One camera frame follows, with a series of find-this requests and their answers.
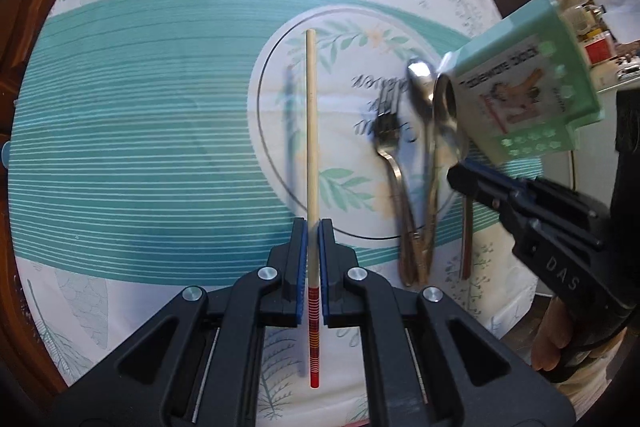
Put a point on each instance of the right hand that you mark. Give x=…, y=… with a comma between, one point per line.
x=552, y=337

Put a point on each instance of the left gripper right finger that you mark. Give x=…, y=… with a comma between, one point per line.
x=340, y=307

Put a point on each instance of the red bamboo chopstick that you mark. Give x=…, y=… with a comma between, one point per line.
x=313, y=209

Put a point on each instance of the green utensil holder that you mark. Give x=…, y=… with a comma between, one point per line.
x=522, y=89

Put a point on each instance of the gold handled small spoon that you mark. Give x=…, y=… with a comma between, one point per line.
x=422, y=87

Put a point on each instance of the leaf pattern tablecloth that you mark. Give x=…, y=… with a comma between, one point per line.
x=159, y=144

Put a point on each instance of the silver fork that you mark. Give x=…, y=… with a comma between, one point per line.
x=386, y=140

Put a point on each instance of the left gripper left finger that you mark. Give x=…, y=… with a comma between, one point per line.
x=285, y=303

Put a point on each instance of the large silver spoon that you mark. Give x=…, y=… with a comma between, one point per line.
x=445, y=126

